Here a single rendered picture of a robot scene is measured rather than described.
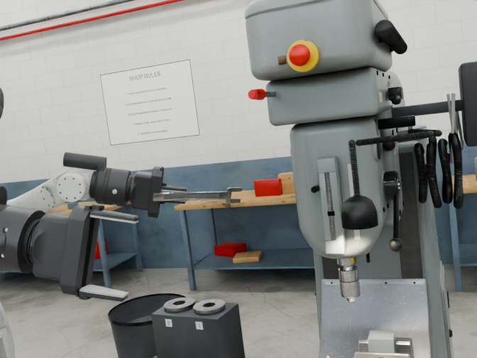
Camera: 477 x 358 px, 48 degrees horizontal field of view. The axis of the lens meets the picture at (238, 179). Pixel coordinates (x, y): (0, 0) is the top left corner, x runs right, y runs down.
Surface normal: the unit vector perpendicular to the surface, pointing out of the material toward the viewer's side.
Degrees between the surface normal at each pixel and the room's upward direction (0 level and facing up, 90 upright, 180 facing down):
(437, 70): 90
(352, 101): 90
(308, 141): 90
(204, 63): 90
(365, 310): 64
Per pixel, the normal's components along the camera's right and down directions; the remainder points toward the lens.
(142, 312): 0.40, -0.01
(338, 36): -0.26, 0.14
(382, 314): -0.37, -0.32
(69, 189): 0.05, 0.22
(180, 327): -0.46, 0.15
